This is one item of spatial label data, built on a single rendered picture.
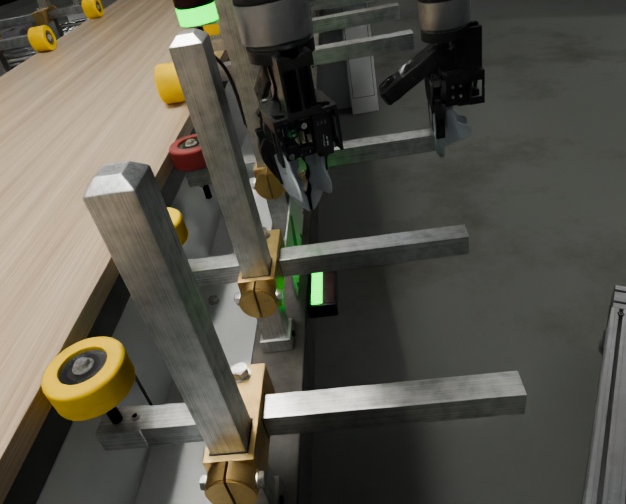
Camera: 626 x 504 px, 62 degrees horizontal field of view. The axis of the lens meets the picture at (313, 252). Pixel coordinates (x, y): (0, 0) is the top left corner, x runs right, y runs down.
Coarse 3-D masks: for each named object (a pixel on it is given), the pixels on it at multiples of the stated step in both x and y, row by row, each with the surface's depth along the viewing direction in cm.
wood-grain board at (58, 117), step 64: (128, 0) 245; (64, 64) 160; (128, 64) 146; (0, 128) 119; (64, 128) 111; (128, 128) 104; (192, 128) 105; (0, 192) 89; (64, 192) 85; (0, 256) 72; (64, 256) 69; (0, 320) 60; (64, 320) 58; (0, 384) 51; (0, 448) 45
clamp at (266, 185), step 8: (256, 168) 86; (264, 168) 86; (256, 176) 87; (264, 176) 85; (272, 176) 85; (256, 184) 86; (264, 184) 86; (272, 184) 85; (280, 184) 85; (264, 192) 86; (272, 192) 86; (280, 192) 86
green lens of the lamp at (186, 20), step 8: (200, 8) 71; (208, 8) 72; (184, 16) 72; (192, 16) 72; (200, 16) 72; (208, 16) 72; (216, 16) 73; (184, 24) 73; (192, 24) 73; (200, 24) 73
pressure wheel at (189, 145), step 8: (192, 136) 93; (176, 144) 91; (184, 144) 91; (192, 144) 90; (176, 152) 88; (184, 152) 88; (192, 152) 88; (200, 152) 88; (176, 160) 89; (184, 160) 88; (192, 160) 88; (200, 160) 89; (176, 168) 91; (184, 168) 89; (192, 168) 89; (200, 168) 90; (208, 192) 96
